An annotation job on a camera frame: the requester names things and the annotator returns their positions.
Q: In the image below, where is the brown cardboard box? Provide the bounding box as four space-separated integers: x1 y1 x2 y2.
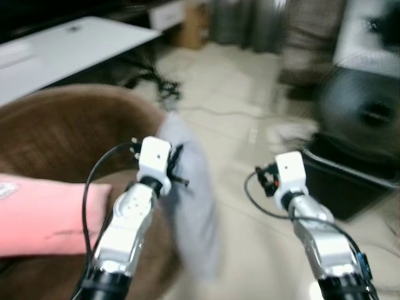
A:
180 2 211 51

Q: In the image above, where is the brown round plush chair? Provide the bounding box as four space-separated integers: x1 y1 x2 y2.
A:
0 84 183 300

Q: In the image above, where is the thin black looped cable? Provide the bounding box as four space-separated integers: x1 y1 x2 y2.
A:
122 59 183 108

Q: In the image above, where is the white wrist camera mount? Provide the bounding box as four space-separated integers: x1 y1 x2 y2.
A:
137 136 173 196
274 151 309 200

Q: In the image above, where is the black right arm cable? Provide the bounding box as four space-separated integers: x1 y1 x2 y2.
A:
243 169 371 271

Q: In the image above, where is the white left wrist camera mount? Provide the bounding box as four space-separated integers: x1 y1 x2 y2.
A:
137 136 173 196

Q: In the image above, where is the white table with black legs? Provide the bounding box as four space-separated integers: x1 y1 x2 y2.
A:
0 15 163 108

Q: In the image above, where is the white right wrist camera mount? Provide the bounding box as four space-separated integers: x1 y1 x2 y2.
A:
274 151 309 200

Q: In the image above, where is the pink pillow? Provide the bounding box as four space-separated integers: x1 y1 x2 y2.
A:
0 173 114 259

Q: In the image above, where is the plaid cushioned chair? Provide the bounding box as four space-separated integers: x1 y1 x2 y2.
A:
277 0 346 102

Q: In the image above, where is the grey pillow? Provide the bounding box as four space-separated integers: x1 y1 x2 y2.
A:
156 111 222 283

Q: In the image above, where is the black box stool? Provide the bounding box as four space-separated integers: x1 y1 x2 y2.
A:
299 132 400 222

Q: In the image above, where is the round black floor fan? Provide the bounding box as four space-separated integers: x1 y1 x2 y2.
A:
314 64 400 158

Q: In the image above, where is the grey curtain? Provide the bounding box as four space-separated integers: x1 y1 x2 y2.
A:
209 0 283 55

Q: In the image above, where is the white desk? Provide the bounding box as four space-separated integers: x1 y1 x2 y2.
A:
333 0 400 77

